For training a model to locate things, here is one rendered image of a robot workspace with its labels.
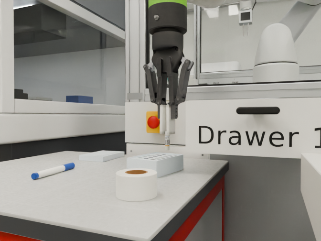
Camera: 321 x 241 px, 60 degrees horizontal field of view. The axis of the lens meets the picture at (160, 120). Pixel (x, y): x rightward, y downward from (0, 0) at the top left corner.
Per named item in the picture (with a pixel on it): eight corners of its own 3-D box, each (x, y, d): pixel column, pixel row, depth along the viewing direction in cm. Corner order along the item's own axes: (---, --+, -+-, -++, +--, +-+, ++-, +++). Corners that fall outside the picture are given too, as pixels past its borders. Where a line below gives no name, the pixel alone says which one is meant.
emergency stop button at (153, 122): (157, 128, 87) (157, 115, 87) (146, 128, 89) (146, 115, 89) (161, 128, 90) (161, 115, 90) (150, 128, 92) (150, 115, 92)
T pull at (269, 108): (280, 114, 48) (280, 106, 48) (235, 114, 51) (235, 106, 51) (279, 114, 52) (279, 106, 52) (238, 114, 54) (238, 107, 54)
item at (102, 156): (102, 162, 82) (102, 156, 81) (78, 160, 85) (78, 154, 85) (124, 156, 93) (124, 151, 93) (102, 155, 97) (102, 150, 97)
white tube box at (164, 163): (156, 178, 60) (156, 160, 60) (126, 173, 65) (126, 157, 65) (183, 169, 71) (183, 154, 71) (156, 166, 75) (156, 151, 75)
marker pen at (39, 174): (36, 180, 58) (36, 172, 58) (30, 180, 59) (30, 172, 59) (75, 168, 72) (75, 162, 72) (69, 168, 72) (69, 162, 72)
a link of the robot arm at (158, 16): (138, 6, 64) (172, -4, 59) (165, 20, 74) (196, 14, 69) (138, 32, 64) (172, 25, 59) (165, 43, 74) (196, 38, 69)
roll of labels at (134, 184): (129, 204, 43) (129, 178, 42) (108, 194, 48) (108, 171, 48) (165, 196, 47) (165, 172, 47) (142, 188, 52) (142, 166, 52)
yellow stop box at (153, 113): (165, 133, 89) (165, 111, 89) (144, 133, 92) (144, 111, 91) (170, 132, 93) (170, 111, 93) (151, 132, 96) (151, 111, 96)
